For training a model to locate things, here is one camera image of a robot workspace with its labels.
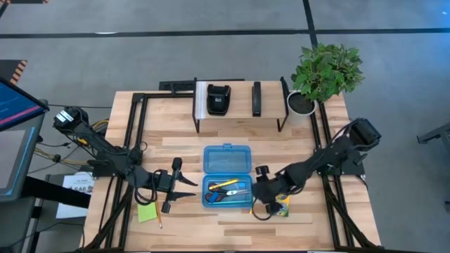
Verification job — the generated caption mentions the grey panel under monitor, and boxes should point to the grey panel under monitor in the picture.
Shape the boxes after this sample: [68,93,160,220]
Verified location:
[0,114,46,203]

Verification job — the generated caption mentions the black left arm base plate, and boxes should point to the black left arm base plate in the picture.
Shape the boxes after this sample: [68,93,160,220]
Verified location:
[91,160,141,178]

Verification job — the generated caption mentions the black cart bar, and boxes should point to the black cart bar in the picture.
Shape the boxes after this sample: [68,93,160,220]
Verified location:
[22,176,91,209]

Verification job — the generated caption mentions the green leafy plant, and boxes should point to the green leafy plant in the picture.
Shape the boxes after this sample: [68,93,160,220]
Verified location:
[290,44,365,103]

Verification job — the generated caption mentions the black power strip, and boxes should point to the black power strip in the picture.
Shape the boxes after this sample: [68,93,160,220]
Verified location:
[158,78,245,92]

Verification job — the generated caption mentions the blue-screen monitor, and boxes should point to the blue-screen monitor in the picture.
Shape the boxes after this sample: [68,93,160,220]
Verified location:
[0,77,50,131]

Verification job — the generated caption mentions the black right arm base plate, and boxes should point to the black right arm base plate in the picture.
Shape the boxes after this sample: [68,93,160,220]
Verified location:
[316,149,366,176]

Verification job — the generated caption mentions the green sticky note pad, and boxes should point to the green sticky note pad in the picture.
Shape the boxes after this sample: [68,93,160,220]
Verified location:
[136,202,158,223]

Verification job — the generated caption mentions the grey furniture leg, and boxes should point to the grey furniture leg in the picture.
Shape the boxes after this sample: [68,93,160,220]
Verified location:
[416,122,450,144]

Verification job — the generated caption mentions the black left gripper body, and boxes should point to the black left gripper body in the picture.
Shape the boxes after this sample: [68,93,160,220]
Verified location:
[151,157,183,214]

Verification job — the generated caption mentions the white paper sheet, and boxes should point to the white paper sheet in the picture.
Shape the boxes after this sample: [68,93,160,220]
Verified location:
[56,171,95,219]

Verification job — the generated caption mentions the red-handled scissors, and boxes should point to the red-handled scissors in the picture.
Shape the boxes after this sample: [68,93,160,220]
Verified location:
[205,182,250,205]

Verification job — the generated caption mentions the blue plastic pencil box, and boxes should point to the blue plastic pencil box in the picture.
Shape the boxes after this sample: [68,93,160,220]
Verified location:
[202,143,255,209]

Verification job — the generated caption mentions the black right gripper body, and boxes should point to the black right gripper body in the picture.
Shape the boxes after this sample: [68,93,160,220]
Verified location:
[251,166,286,214]

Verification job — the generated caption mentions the orange pencil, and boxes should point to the orange pencil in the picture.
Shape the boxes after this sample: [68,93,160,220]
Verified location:
[154,200,164,229]

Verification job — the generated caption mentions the wooden shelf riser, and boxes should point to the wooden shelf riser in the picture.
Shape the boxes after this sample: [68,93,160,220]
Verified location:
[192,77,290,134]

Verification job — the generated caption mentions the hazard-striped floor mat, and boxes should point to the hazard-striped floor mat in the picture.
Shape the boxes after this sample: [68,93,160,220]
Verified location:
[0,59,28,85]

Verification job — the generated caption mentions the crayon box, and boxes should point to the crayon box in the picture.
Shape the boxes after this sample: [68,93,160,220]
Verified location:
[272,194,291,217]

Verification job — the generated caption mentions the black hole punch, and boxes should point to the black hole punch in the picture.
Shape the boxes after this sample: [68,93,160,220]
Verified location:
[206,84,232,116]

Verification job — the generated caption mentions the yellow highlighter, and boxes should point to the yellow highlighter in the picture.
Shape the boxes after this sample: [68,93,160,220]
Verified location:
[209,179,240,191]

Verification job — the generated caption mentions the white plant pot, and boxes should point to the white plant pot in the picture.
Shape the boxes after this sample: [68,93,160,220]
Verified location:
[286,90,318,116]

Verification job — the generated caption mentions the black stapler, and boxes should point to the black stapler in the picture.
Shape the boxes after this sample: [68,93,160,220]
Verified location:
[252,81,262,117]

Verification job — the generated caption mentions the yellow cable bundle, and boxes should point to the yellow cable bundle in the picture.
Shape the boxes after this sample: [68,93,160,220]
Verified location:
[79,119,110,145]

